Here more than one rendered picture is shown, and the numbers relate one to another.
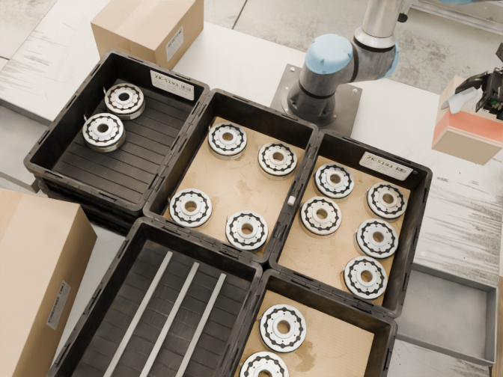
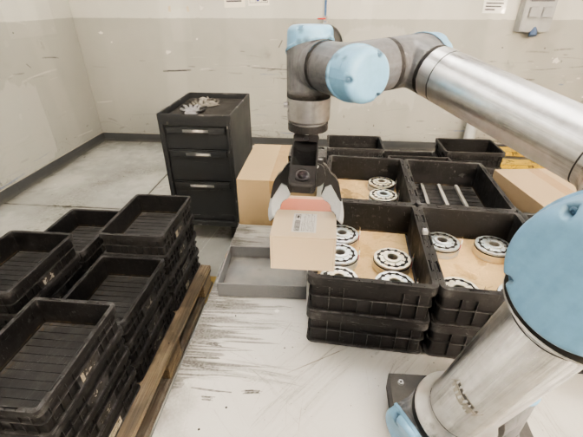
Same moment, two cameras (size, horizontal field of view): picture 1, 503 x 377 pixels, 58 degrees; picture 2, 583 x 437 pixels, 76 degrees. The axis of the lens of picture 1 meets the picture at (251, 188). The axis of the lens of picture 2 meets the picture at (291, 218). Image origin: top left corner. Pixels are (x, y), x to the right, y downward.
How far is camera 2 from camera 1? 1.47 m
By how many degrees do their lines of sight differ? 88
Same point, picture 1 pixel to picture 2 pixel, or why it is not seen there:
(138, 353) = (453, 200)
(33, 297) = (526, 189)
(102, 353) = (469, 198)
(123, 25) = not seen: outside the picture
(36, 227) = not seen: hidden behind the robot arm
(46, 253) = (545, 201)
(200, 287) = not seen: hidden behind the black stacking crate
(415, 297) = (283, 280)
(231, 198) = (470, 266)
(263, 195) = (447, 273)
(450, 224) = (245, 342)
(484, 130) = (298, 202)
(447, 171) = (244, 404)
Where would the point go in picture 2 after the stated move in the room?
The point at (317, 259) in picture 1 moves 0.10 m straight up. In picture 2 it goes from (378, 245) to (382, 218)
